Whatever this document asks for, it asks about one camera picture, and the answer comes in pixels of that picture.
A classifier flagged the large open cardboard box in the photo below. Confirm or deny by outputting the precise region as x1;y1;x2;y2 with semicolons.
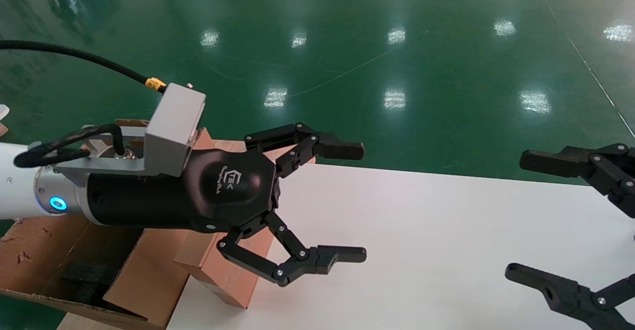
0;118;219;330

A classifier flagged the small cardboard box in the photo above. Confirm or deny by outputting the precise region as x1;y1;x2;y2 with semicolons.
174;228;275;310

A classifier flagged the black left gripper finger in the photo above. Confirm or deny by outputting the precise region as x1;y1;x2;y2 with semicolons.
244;123;365;178
217;211;368;287

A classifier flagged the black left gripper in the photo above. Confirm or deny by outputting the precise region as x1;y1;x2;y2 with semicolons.
81;147;281;233

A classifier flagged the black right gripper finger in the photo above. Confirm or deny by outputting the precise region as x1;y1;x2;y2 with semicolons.
519;143;635;219
505;263;635;330

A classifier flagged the looped black cable bundle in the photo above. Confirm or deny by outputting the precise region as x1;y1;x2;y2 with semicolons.
14;123;126;168

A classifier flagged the black foam insert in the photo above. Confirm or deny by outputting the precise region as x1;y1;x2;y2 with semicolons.
62;263;120;306

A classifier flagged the black cable with yellow plug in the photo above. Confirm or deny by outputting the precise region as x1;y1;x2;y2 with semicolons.
0;40;167;94

